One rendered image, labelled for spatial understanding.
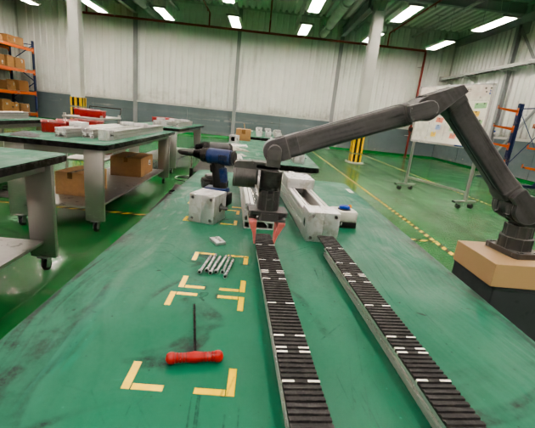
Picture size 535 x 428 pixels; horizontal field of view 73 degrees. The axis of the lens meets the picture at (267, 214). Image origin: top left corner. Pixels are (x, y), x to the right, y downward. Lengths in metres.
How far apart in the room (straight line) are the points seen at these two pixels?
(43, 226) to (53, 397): 2.19
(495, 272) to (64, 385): 0.95
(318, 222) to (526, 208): 0.54
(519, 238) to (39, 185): 2.46
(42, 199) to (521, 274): 2.47
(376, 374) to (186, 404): 0.28
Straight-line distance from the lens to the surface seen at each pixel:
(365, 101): 11.41
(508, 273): 1.10
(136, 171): 4.88
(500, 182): 1.11
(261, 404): 0.53
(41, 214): 2.69
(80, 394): 0.56
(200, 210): 1.19
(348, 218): 1.32
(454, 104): 1.02
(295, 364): 0.54
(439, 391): 0.57
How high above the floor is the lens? 1.14
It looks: 15 degrees down
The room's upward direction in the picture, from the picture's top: 6 degrees clockwise
